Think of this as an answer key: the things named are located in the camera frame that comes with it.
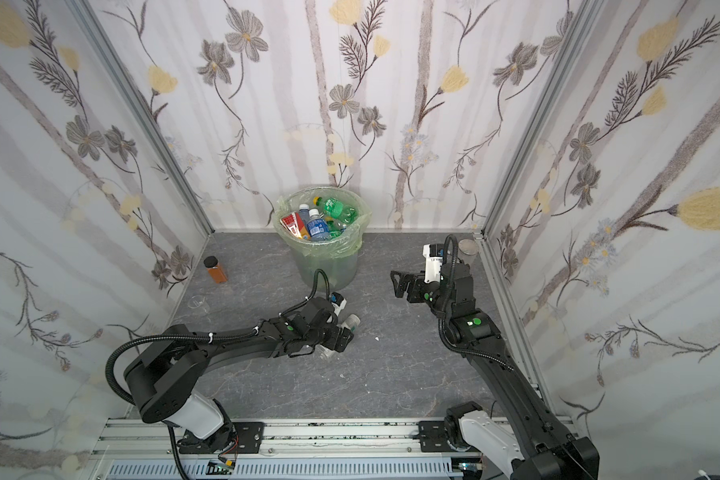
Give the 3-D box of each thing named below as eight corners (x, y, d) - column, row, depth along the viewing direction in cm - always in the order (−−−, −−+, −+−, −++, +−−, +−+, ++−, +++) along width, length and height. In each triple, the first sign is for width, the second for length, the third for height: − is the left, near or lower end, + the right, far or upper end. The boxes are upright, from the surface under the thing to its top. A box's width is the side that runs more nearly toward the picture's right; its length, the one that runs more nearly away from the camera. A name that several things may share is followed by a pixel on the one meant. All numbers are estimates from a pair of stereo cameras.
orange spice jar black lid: (217, 285, 106) (205, 267, 98) (214, 277, 109) (202, 259, 100) (228, 280, 108) (217, 262, 99) (224, 272, 110) (213, 254, 102)
